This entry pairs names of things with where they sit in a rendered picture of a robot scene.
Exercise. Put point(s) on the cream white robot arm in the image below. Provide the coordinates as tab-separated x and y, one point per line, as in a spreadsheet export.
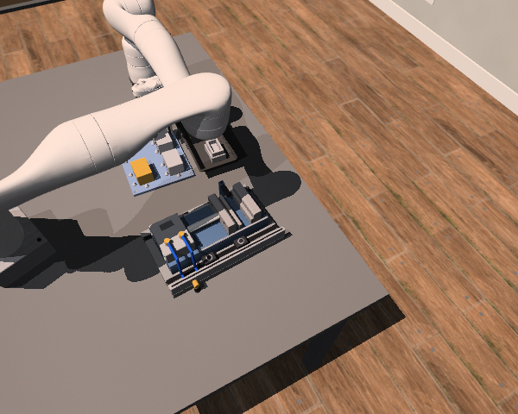
97	142

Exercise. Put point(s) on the yellow block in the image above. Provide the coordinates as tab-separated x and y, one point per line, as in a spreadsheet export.
142	171

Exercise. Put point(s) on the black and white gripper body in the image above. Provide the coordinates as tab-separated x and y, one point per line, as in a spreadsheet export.
144	80

